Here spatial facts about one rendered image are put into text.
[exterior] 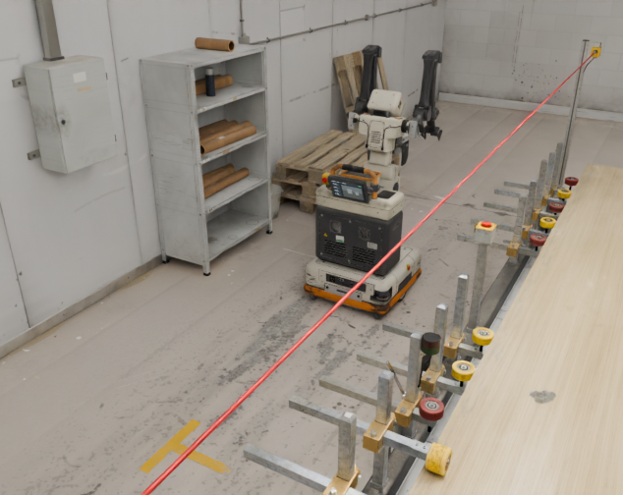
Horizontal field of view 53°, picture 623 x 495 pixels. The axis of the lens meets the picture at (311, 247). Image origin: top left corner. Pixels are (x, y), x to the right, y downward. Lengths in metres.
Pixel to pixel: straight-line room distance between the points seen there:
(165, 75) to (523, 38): 6.45
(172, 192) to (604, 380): 3.24
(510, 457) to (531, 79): 8.24
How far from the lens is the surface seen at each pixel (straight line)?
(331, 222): 4.14
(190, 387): 3.70
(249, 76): 5.10
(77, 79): 3.91
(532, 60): 9.86
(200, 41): 4.85
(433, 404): 2.15
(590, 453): 2.14
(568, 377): 2.41
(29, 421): 3.73
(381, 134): 4.17
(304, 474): 1.82
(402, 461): 2.25
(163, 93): 4.47
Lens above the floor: 2.28
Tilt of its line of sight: 26 degrees down
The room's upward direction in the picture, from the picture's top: straight up
